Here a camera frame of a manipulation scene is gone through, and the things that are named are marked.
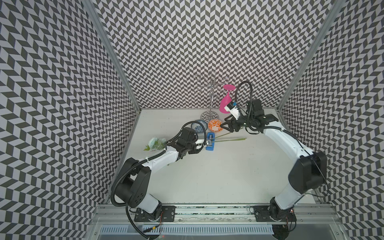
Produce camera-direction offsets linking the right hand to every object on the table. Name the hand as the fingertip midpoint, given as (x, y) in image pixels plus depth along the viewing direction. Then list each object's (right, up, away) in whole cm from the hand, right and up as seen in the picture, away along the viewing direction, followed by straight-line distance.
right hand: (224, 124), depth 81 cm
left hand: (-15, -10, +8) cm, 20 cm away
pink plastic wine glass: (+1, +13, +2) cm, 13 cm away
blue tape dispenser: (-6, -10, +15) cm, 19 cm away
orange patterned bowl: (-3, -2, +24) cm, 24 cm away
